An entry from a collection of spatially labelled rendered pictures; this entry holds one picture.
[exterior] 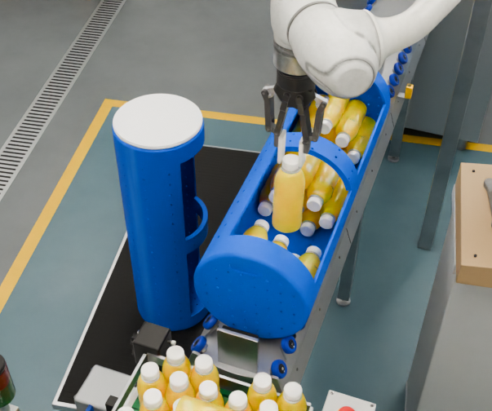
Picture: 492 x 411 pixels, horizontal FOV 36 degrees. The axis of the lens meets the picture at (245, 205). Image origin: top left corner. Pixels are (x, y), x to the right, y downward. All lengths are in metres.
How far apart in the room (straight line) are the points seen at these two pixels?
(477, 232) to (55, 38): 3.41
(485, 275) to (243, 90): 2.59
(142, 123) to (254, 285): 0.82
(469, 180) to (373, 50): 1.01
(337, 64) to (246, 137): 2.81
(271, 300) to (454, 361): 0.81
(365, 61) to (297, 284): 0.65
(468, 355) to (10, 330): 1.79
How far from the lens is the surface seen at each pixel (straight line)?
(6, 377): 1.55
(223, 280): 1.77
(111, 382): 1.95
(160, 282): 2.71
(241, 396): 1.65
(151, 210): 2.46
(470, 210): 2.10
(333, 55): 1.20
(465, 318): 2.24
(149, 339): 1.84
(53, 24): 5.07
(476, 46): 2.85
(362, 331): 3.14
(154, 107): 2.45
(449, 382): 2.49
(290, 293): 1.72
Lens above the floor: 2.46
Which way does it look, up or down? 43 degrees down
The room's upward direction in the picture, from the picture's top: straight up
